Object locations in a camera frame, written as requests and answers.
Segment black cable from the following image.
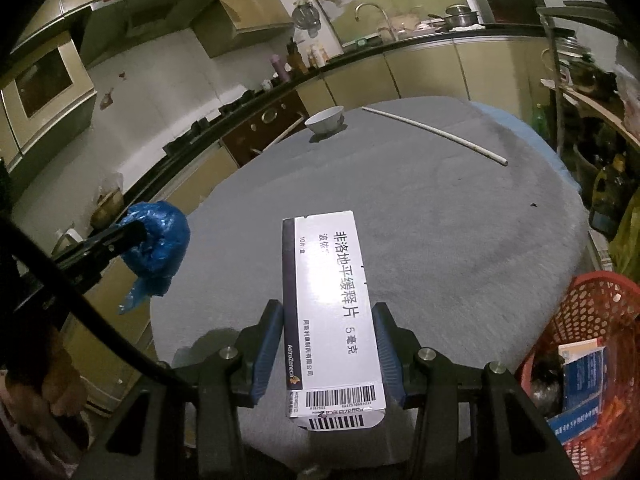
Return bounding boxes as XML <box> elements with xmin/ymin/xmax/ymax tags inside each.
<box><xmin>0</xmin><ymin>217</ymin><xmax>198</xmax><ymax>396</ymax></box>

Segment beige wall cabinets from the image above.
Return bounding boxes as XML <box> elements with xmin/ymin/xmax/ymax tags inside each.
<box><xmin>0</xmin><ymin>0</ymin><xmax>292</xmax><ymax>177</ymax></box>

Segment grey felt table cover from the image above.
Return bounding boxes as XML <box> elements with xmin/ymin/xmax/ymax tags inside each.
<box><xmin>150</xmin><ymin>96</ymin><xmax>587</xmax><ymax>467</ymax></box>

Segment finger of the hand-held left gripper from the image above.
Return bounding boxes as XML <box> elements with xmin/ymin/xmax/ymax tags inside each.
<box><xmin>50</xmin><ymin>220</ymin><xmax>149</xmax><ymax>287</ymax></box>

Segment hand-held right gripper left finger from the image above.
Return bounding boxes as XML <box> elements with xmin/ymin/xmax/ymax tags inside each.
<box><xmin>75</xmin><ymin>300</ymin><xmax>286</xmax><ymax>480</ymax></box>

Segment small blue box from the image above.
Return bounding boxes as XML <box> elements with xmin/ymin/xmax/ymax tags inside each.
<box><xmin>557</xmin><ymin>340</ymin><xmax>612</xmax><ymax>411</ymax></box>

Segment long white stick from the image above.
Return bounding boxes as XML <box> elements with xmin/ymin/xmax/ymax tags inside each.
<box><xmin>361</xmin><ymin>106</ymin><xmax>509</xmax><ymax>167</ymax></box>

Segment white bowl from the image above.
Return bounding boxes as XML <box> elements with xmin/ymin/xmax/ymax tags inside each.
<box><xmin>305</xmin><ymin>106</ymin><xmax>346</xmax><ymax>137</ymax></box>

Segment range hood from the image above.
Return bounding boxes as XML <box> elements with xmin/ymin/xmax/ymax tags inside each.
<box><xmin>192</xmin><ymin>0</ymin><xmax>297</xmax><ymax>59</ymax></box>

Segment dark brown drawer panel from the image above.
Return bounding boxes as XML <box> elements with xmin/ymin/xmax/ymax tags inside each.
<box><xmin>220</xmin><ymin>91</ymin><xmax>311</xmax><ymax>167</ymax></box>

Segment blue table cloth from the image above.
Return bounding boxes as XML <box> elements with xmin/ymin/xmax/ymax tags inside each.
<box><xmin>470</xmin><ymin>101</ymin><xmax>584</xmax><ymax>202</ymax></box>

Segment dark bottle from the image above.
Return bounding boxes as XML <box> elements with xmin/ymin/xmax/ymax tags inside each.
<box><xmin>285</xmin><ymin>40</ymin><xmax>308</xmax><ymax>74</ymax></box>

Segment blue plastic bag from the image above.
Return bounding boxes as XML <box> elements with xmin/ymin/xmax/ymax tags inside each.
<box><xmin>117</xmin><ymin>201</ymin><xmax>192</xmax><ymax>316</ymax></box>

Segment brown countertop appliance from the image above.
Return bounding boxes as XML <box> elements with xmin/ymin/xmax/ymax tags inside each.
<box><xmin>475</xmin><ymin>0</ymin><xmax>549</xmax><ymax>26</ymax></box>

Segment person's left forearm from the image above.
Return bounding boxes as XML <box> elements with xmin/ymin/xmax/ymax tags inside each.
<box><xmin>0</xmin><ymin>407</ymin><xmax>92</xmax><ymax>478</ymax></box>

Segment person's left hand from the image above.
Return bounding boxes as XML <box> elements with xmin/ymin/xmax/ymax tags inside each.
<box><xmin>5</xmin><ymin>360</ymin><xmax>84</xmax><ymax>428</ymax></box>

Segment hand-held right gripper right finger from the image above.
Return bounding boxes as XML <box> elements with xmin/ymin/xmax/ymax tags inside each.
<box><xmin>371</xmin><ymin>302</ymin><xmax>576</xmax><ymax>480</ymax></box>

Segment red plastic basket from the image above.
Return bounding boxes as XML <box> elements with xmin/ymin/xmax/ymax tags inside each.
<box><xmin>515</xmin><ymin>271</ymin><xmax>640</xmax><ymax>480</ymax></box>

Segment white medicine box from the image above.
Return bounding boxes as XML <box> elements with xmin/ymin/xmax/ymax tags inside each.
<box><xmin>281</xmin><ymin>210</ymin><xmax>389</xmax><ymax>432</ymax></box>

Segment metal faucet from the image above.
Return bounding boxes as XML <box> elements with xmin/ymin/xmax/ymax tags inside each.
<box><xmin>355</xmin><ymin>2</ymin><xmax>397</xmax><ymax>42</ymax></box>

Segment metal pot with lid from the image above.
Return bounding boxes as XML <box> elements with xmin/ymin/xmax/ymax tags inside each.
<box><xmin>430</xmin><ymin>4</ymin><xmax>484</xmax><ymax>31</ymax></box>

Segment metal shelf rack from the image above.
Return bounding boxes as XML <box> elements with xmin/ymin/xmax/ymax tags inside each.
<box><xmin>536</xmin><ymin>5</ymin><xmax>640</xmax><ymax>281</ymax></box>

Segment wooden stick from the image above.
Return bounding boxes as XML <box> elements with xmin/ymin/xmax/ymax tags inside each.
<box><xmin>259</xmin><ymin>119</ymin><xmax>307</xmax><ymax>154</ymax></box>

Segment black kitchen countertop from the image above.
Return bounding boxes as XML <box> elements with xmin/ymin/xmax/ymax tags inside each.
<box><xmin>120</xmin><ymin>24</ymin><xmax>551</xmax><ymax>201</ymax></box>

